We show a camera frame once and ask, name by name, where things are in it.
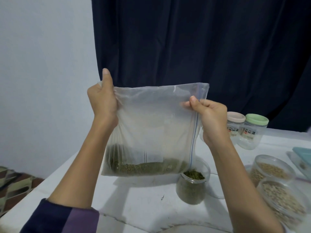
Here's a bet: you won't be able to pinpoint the person's left hand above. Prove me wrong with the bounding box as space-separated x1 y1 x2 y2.
87 68 120 130

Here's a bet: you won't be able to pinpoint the teal lidded plastic container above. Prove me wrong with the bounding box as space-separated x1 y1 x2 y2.
290 146 311 181

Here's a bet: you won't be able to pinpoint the clear round lid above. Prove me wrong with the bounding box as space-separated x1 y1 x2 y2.
206 173 227 200

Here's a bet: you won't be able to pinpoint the transparent jar green lid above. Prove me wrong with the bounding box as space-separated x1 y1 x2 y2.
236 113 270 151

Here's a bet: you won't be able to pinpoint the dark navy curtain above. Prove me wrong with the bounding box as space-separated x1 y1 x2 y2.
91 0 311 133

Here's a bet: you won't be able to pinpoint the pile of green beans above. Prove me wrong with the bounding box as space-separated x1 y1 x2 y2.
106 145 207 205

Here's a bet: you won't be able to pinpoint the person's right forearm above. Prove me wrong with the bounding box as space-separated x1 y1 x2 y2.
209 134 287 233

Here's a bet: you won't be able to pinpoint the person's left forearm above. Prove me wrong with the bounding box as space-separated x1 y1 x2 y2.
19 119 116 233

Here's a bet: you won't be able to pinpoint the pile of yellow soybeans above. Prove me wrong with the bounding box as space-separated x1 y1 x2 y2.
252 162 291 186

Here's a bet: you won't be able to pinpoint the clear bag with green beans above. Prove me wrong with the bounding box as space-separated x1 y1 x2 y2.
100 82 211 177

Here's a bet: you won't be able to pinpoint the transparent jar pink lid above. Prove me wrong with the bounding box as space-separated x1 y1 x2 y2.
225 111 247 140

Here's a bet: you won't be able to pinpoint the person's right hand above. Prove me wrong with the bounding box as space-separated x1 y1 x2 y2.
183 95 230 148

